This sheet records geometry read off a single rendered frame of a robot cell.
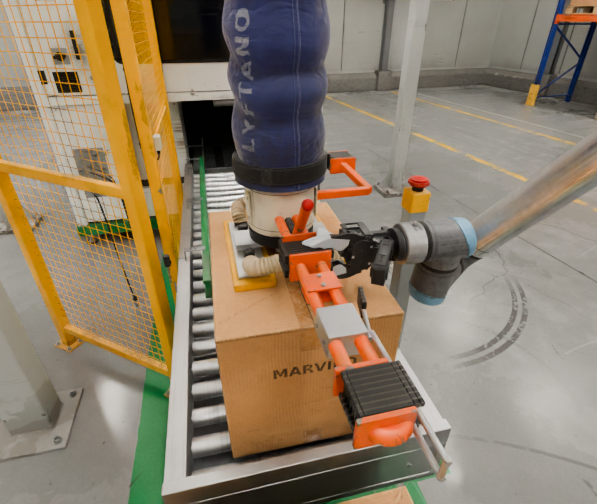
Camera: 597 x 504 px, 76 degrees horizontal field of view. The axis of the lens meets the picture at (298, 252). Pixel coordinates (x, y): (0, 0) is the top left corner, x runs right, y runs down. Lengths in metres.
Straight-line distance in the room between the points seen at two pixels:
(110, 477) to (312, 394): 1.07
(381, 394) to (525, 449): 1.50
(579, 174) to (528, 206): 0.10
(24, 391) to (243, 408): 1.13
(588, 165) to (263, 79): 0.61
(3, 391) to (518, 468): 2.00
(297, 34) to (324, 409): 0.81
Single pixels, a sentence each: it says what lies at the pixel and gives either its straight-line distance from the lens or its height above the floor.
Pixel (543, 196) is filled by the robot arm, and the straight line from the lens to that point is 0.89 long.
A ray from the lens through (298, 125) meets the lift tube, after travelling 0.82.
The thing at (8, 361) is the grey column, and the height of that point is 0.42.
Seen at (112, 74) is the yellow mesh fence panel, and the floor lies 1.35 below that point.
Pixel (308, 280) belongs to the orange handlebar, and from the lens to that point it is 0.67.
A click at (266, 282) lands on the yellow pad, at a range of 0.88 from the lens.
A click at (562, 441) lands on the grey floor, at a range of 2.06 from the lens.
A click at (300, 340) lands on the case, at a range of 0.81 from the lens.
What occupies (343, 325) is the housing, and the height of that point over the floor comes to 1.09.
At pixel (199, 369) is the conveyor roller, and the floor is 0.54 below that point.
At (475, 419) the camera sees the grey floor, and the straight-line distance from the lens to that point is 1.96.
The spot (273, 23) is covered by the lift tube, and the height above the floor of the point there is 1.48.
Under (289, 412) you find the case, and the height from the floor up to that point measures 0.69.
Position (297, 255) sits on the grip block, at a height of 1.11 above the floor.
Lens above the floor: 1.48
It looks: 31 degrees down
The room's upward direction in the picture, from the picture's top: straight up
